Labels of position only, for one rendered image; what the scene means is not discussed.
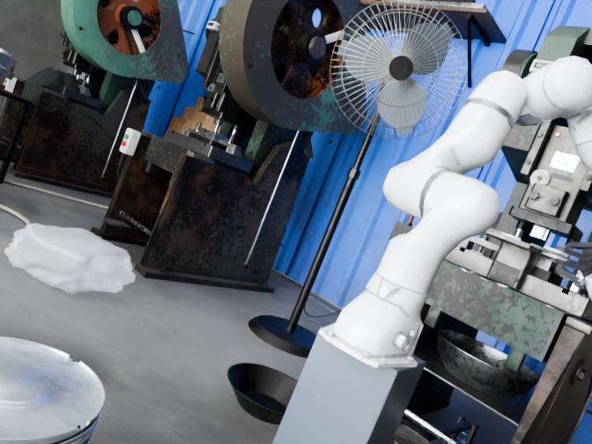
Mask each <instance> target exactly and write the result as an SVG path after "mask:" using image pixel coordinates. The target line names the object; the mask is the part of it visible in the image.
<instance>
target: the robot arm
mask: <svg viewBox="0 0 592 444"><path fill-rule="evenodd" d="M559 117H562V118H565V119H567V124H568V128H569V132H570V135H571V137H572V139H573V144H574V147H575V149H576V151H577V154H578V156H579V159H580V161H581V162H582V164H583V165H584V166H585V167H587V168H589V169H590V170H592V64H591V63H590V62H589V61H588V59H585V58H581V57H578V56H575V55H574V56H569V57H564V58H559V59H558V60H557V61H556V62H554V63H549V64H546V65H545V66H544V67H542V68H540V69H538V70H536V71H534V72H532V73H531V74H529V75H528V76H527V77H525V78H524V79H521V78H520V77H519V76H518V75H517V74H514V73H513V72H510V71H507V70H502V71H497V72H493V73H491V74H490V75H488V76H487V77H486V78H485V79H484V80H483V81H482V82H481V83H480V84H479V85H478V87H477V88H476V89H475V90H474V91H473V92H472V94H471V95H470V96H469V98H468V99H467V100H466V101H465V102H464V104H463V105H462V109H461V110H460V112H459V113H458V114H457V116H456V117H455V119H454V120H453V121H452V123H451V124H450V126H449V127H448V129H447V131H446V132H445V134H444V135H442V136H441V137H440V138H439V139H438V140H437V141H436V142H435V143H434V144H433V145H432V146H431V147H430V148H429V149H427V150H426V151H424V152H422V153H420V154H419V155H418V156H417V157H415V158H414V159H412V160H409V161H406V162H404V163H401V164H399V165H397V166H395V167H393V168H391V169H390V171H389V173H388V176H387V178H386V180H385V182H384V186H383V191H384V195H385V198H386V199H387V200H388V202H389V203H390V204H392V205H393V206H395V207H396V208H397V209H398V210H400V211H402V212H403V213H406V214H409V215H412V216H414V217H417V218H422V219H421V221H420V222H419V224H418V226H416V227H415V228H414V229H412V230H411V231H410V232H409V233H405V234H399V235H397V236H396V237H395V238H393V239H391V240H390V242H389V244H388V247H387V249H386V251H385V253H384V256H383V257H382V259H381V263H380V265H379V267H378V270H377V271H376V272H375V273H374V274H373V276H372V277H371V279H370V281H369V282H368V284H367V285H366V290H365V291H363V292H362V293H361V294H360V295H359V296H358V297H357V298H356V299H354V300H353V301H352V302H351V303H350V304H348V305H347V306H346V307H345V308H344V309H343V310H342V311H341V313H340V315H339V317H338V319H337V322H335V323H332V324H330V325H329V326H327V327H325V328H323V329H320V330H319V332H318V333H319V334H321V335H322V336H323V337H324V338H325V339H326V340H327V341H328V342H330V343H331V344H333V345H335V346H336V347H338V348H339V349H341V350H343V351H344V352H346V353H348V354H350V355H351V356H353V357H354V358H355V359H358V360H361V361H363V362H365V363H367V364H368V365H370V366H374V367H376V368H391V367H417V363H418V362H417V361H416V360H415V359H414V358H413V357H412V355H413V352H414V350H415V347H416V345H417V342H418V339H419V336H420V333H421V330H422V329H423V326H424V325H423V323H422V322H421V318H420V312H421V310H422V308H423V306H424V304H425V302H426V299H427V296H428V295H427V292H428V290H429V288H430V286H431V284H432V282H433V280H434V278H435V276H436V274H437V271H438V269H439V267H440V265H441V263H442V261H443V260H444V259H445V258H446V257H447V256H448V255H449V254H450V253H451V252H452V251H453V250H454V249H455V248H456V247H457V246H458V245H459V244H460V243H461V242H462V241H465V240H467V239H468V238H470V237H473V236H476V235H479V234H481V233H485V232H486V231H487V230H488V229H489V228H490V227H491V226H492V225H493V224H494V223H495V222H496V219H497V217H498V215H499V212H500V198H499V196H498V193H497V192H496V191H495V190H494V189H492V188H491V187H489V186H487V185H486V184H484V183H482V182H481V181H479V180H477V179H475V178H472V177H469V176H465V175H464V174H466V173H468V172H469V171H471V170H474V169H477V168H480V167H484V166H486V165H487V164H489V163H491V162H492V161H493V160H494V158H495V156H496V155H497V153H498V152H499V150H500V148H501V146H502V145H503V144H504V142H505V141H506V139H507V137H508V135H509V134H510V132H511V131H512V128H513V126H514V125H515V124H516V125H519V126H537V125H538V124H539V123H543V122H548V121H551V120H553V119H556V118H559ZM566 245H567V247H566V248H562V247H560V246H557V247H556V248H555V249H554V248H549V247H546V246H544V248H547V249H549V250H551V251H553V252H555V253H558V254H560V255H564V256H567V257H569V255H572V256H575V257H578V258H580V259H582V260H583V261H582V264H581V265H579V264H577V263H570V262H567V259H565V258H563V257H560V256H557V255H553V254H550V253H547V252H544V251H542V252H541V254H543V255H547V256H549V257H551V261H552V262H554V263H557V264H558V265H559V266H558V267H557V271H559V272H560V273H562V274H563V275H564V276H566V277H567V278H569V279H570V280H572V281H573V283H574V285H575V286H576V287H578V288H580V289H582V290H586V289H587V291H588V294H589V297H590V298H591V301H592V253H591V254H589V255H583V254H580V253H577V252H575V251H573V250H574V249H585V250H592V242H568V243H567V244H566ZM566 267H569V268H572V269H576V270H580V271H581V274H582V276H583V278H584V279H581V278H578V277H576V276H575V275H574V274H573V273H572V272H570V271H569V270H567V269H566Z"/></svg>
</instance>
